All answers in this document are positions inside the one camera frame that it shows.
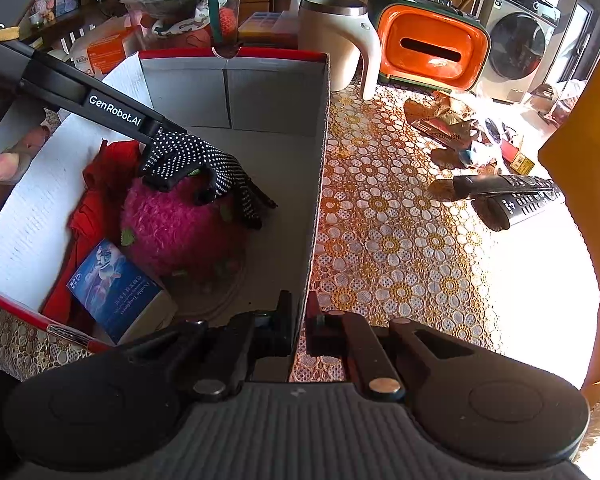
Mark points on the pink fluffy plush strawberry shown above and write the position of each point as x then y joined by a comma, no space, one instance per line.
180,230

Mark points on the crumpled brown snack wrapper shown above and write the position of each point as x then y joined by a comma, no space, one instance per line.
445,120

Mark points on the white router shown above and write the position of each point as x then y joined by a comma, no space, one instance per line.
75,39

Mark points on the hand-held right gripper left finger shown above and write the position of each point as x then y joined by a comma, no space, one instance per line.
284,327

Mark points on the small yellow box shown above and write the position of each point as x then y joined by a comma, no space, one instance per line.
522,161

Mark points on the red cloth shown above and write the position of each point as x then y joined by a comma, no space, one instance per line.
110,170

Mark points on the green ribbon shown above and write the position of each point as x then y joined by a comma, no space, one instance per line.
215,15

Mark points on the blue white wrapper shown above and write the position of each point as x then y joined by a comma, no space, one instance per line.
477,154

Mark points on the red shoe box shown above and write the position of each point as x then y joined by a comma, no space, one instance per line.
275,100

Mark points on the small blue box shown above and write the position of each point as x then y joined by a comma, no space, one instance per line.
120,290

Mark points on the black remote control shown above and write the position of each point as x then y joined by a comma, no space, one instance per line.
520,210
505,186

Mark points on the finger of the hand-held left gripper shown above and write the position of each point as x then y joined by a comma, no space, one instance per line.
105,105

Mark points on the clear container of fruit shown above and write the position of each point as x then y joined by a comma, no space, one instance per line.
190,35

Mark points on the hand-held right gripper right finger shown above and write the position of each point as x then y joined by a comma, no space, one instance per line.
314,330

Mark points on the clear plastic storage box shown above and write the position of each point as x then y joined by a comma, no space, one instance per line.
270,27

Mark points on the white folded tissue paper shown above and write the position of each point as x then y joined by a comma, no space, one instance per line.
125,82

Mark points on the white washing machine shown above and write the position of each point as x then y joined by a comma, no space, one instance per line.
520,40

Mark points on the orange black toolbox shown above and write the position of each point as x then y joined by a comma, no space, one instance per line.
405,20

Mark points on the person's left hand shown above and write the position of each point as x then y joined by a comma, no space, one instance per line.
2,165

